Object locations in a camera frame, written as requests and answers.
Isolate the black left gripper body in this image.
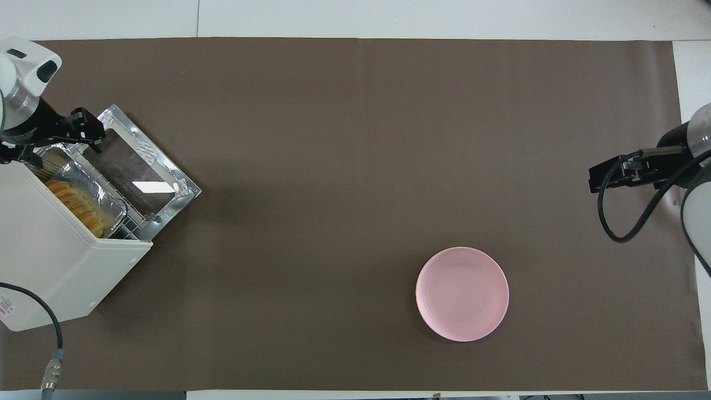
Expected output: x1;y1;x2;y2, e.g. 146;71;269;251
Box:
0;99;66;148

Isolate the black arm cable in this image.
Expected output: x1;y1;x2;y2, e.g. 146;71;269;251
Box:
0;282;65;400
597;146;711;243

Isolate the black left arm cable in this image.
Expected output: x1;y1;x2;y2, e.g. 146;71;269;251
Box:
0;282;65;400

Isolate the pink round plate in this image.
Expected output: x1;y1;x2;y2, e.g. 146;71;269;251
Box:
415;247;510;342

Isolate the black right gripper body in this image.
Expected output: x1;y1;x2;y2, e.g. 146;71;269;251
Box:
623;122;694;188

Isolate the cream toaster oven body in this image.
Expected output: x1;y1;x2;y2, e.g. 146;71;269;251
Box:
0;142;153;332

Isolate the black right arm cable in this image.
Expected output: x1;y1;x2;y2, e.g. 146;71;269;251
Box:
597;146;711;243

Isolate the sliced golden bread loaf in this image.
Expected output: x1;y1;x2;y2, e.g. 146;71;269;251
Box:
46;179;106;238

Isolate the brown table mat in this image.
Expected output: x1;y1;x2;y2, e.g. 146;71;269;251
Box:
0;38;706;391

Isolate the aluminium foil tray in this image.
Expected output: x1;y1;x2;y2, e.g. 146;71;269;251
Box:
33;143;129;239

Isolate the silver glass oven door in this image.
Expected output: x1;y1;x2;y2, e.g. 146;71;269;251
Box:
71;104;203;242

